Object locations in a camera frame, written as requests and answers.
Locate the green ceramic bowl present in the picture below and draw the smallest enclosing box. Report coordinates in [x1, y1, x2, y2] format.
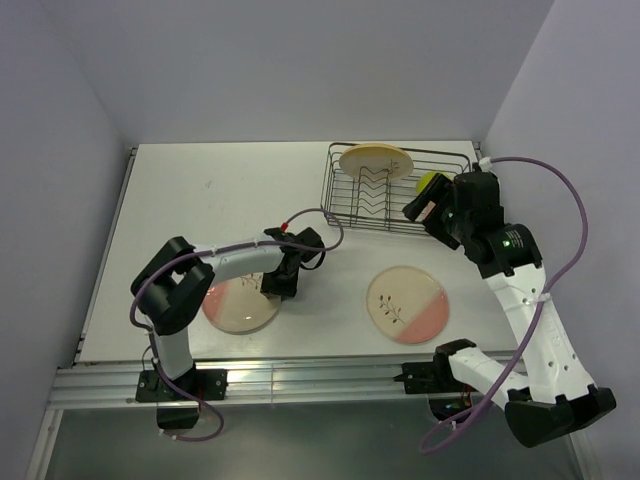
[415, 171, 438, 195]

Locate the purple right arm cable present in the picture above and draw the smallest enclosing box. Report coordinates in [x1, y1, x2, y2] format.
[419, 155, 587, 455]

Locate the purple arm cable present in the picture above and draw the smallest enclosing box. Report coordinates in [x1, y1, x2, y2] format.
[419, 155, 587, 455]
[129, 208, 345, 443]

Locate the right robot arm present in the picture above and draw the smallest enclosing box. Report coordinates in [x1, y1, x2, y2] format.
[403, 171, 617, 448]

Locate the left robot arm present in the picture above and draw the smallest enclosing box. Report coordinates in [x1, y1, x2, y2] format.
[129, 225, 333, 400]

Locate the yellow cream plate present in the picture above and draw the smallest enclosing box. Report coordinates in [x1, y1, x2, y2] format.
[338, 143, 414, 180]

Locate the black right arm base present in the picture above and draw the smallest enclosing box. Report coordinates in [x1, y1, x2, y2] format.
[393, 361, 452, 395]

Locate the aluminium table rail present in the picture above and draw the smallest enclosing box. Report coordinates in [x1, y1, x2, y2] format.
[46, 354, 432, 410]

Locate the wire dish rack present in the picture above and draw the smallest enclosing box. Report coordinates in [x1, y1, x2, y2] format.
[321, 141, 477, 236]

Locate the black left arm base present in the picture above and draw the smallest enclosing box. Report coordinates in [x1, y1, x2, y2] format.
[135, 369, 227, 403]

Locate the pink cream plate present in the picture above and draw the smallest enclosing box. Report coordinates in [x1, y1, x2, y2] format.
[366, 266, 450, 345]
[201, 272, 281, 335]

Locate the pink cup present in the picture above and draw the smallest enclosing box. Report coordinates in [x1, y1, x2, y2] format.
[418, 201, 436, 222]

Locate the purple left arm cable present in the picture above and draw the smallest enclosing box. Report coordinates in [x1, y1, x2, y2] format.
[129, 208, 345, 443]

